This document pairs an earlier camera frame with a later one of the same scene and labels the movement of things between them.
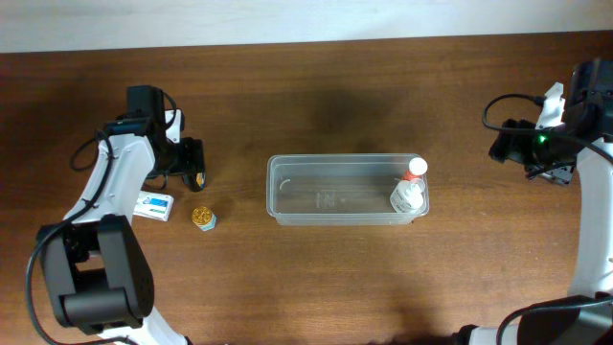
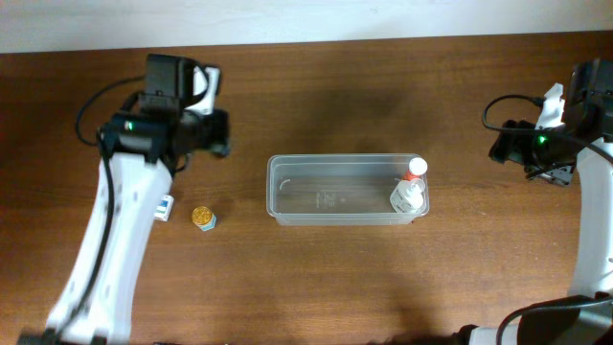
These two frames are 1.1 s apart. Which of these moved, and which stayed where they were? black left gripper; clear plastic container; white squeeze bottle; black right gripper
Moved: black left gripper
Stayed: clear plastic container; white squeeze bottle; black right gripper
